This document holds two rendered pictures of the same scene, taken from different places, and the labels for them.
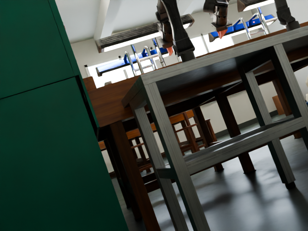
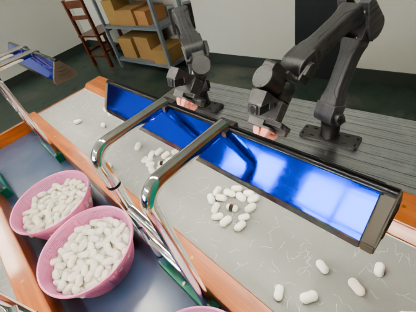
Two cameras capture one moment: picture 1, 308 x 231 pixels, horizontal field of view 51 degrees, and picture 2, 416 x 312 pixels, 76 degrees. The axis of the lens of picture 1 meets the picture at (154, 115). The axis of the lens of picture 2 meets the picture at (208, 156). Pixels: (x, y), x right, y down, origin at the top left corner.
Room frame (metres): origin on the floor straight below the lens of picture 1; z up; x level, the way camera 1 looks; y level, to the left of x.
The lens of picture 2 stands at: (2.09, 0.24, 1.35)
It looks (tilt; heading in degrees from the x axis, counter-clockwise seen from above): 41 degrees down; 247
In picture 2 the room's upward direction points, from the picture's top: 16 degrees counter-clockwise
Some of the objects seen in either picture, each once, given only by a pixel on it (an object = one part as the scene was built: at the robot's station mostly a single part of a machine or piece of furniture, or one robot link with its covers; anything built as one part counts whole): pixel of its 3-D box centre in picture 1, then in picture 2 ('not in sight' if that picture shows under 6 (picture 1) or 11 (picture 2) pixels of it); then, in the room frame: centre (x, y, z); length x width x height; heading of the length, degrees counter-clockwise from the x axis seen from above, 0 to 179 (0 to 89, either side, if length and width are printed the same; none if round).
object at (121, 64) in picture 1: (134, 60); not in sight; (2.49, -0.01, 1.08); 0.62 x 0.08 x 0.07; 102
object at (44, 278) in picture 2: not in sight; (93, 254); (2.27, -0.33, 0.72); 0.27 x 0.27 x 0.10
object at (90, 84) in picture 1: (89, 89); not in sight; (1.79, 0.29, 0.83); 0.30 x 0.06 x 0.07; 12
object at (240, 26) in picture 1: (242, 27); not in sight; (2.69, -0.96, 1.08); 0.62 x 0.08 x 0.07; 102
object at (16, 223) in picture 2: not in sight; (58, 207); (2.33, -0.61, 0.72); 0.27 x 0.27 x 0.10
